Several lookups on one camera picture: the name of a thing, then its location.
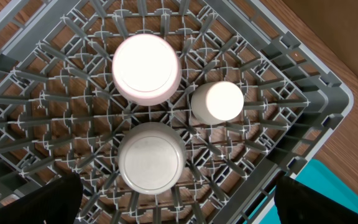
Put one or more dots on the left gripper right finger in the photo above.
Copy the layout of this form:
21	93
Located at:
299	204

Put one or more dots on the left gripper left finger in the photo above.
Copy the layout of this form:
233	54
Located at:
56	202

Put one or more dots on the grey bowl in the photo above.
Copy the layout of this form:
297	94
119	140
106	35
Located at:
151	158

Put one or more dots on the white cup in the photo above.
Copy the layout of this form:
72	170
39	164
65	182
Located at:
217	102

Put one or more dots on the small pink plate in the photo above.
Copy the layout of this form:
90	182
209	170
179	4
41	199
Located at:
146	70

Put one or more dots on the grey dishwasher rack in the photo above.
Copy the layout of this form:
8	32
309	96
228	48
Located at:
60	111

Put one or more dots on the teal serving tray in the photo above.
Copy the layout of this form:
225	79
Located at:
319	178

